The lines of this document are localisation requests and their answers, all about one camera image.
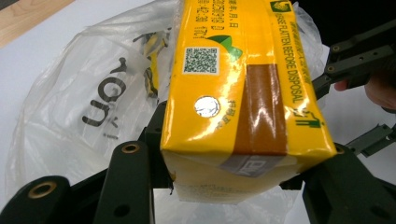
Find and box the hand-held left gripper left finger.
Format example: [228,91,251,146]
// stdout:
[92,101,176,224]

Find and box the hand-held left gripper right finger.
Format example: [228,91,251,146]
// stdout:
[279,143,396,224]

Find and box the white plastic bag smiley print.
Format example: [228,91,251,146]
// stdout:
[4,0,332,224]

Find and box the yellow drink carton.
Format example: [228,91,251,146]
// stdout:
[160,0,338,205]

